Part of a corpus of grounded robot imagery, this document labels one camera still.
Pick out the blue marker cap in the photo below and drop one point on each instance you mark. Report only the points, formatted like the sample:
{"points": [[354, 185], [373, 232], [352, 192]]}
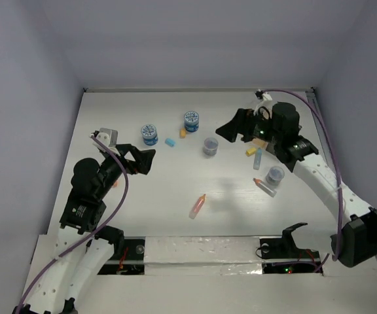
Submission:
{"points": [[170, 142]]}

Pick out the orange marker cap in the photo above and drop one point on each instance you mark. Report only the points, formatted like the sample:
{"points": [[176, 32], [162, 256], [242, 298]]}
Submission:
{"points": [[182, 133]]}

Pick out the clear jar dark pins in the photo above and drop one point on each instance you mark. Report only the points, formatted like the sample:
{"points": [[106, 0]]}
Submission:
{"points": [[275, 175], [210, 146]]}

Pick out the yellow marker cap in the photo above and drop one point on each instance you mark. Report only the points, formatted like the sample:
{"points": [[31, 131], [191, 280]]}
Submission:
{"points": [[251, 151]]}

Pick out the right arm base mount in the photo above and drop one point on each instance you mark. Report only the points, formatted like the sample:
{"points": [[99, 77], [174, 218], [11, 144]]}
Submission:
{"points": [[280, 255]]}

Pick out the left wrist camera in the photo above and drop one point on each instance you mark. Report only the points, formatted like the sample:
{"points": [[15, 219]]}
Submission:
{"points": [[108, 137]]}

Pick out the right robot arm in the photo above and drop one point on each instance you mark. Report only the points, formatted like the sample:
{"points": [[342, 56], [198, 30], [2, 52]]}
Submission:
{"points": [[354, 239]]}

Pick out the orange tip clear marker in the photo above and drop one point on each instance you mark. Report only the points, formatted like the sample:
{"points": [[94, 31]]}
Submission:
{"points": [[264, 187]]}

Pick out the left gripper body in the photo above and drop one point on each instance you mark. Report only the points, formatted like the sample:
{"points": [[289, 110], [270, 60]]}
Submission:
{"points": [[113, 169]]}

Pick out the blue patterned tape roll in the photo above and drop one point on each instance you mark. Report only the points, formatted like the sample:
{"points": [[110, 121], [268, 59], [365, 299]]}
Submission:
{"points": [[149, 134], [191, 121]]}

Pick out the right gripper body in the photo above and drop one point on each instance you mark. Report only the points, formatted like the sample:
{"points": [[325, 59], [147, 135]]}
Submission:
{"points": [[262, 129]]}

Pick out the orange plastic container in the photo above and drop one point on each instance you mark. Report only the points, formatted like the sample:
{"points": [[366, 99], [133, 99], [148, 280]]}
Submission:
{"points": [[260, 143]]}

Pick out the blue highlighter marker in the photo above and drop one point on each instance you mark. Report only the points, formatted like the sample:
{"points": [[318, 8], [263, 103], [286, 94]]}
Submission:
{"points": [[257, 159]]}

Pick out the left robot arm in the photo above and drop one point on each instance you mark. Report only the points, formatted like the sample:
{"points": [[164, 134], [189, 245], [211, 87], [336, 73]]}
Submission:
{"points": [[84, 241]]}

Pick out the pink orange highlighter marker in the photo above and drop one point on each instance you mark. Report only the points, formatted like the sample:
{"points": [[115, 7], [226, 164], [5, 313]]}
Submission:
{"points": [[197, 206]]}

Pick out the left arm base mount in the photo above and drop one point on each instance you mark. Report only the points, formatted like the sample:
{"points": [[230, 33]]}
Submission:
{"points": [[128, 261]]}

